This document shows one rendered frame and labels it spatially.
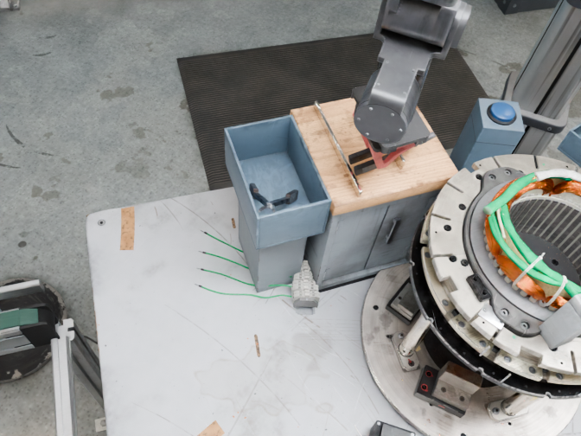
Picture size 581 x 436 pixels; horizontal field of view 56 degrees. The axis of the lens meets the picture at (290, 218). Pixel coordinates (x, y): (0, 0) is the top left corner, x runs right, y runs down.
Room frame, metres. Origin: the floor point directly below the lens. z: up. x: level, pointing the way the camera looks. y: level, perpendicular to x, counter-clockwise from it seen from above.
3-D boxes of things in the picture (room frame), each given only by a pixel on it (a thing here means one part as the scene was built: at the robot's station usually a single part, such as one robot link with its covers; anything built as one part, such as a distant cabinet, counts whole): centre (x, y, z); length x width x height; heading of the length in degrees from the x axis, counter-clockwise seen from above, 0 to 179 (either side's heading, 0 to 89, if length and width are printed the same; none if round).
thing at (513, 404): (0.28, -0.39, 0.91); 0.02 x 0.02 x 0.21
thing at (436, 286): (0.35, -0.20, 1.05); 0.09 x 0.04 x 0.01; 29
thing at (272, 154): (0.50, 0.03, 0.92); 0.17 x 0.11 x 0.28; 25
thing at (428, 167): (0.57, -0.11, 1.05); 0.20 x 0.19 x 0.02; 115
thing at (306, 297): (0.45, -0.04, 0.80); 0.10 x 0.05 x 0.04; 6
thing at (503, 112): (0.70, -0.33, 1.04); 0.04 x 0.04 x 0.01
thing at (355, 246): (0.57, -0.11, 0.91); 0.19 x 0.19 x 0.26; 25
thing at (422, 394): (0.29, -0.28, 0.81); 0.08 x 0.05 x 0.02; 71
